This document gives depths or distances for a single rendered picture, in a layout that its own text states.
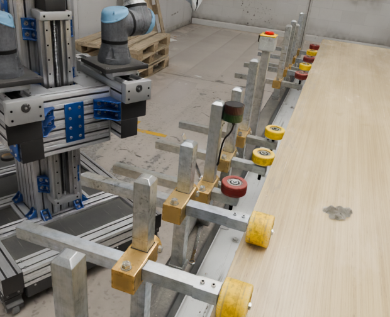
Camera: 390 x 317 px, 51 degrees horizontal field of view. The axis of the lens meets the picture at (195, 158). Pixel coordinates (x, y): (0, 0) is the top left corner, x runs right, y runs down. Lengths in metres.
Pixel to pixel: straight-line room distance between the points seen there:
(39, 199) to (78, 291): 1.59
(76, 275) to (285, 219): 0.68
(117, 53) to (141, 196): 1.17
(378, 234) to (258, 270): 0.39
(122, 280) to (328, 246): 0.53
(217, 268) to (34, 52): 1.19
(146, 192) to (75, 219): 1.49
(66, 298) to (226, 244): 0.91
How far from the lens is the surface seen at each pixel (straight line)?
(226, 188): 1.24
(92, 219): 2.25
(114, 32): 1.87
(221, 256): 1.42
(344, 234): 1.16
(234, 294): 0.80
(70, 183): 2.15
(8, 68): 1.68
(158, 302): 1.14
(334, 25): 9.20
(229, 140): 1.51
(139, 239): 0.85
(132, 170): 1.37
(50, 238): 0.93
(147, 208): 0.80
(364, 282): 1.03
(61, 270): 0.61
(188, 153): 1.00
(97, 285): 2.18
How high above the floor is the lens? 1.54
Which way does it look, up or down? 27 degrees down
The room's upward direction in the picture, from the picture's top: 6 degrees clockwise
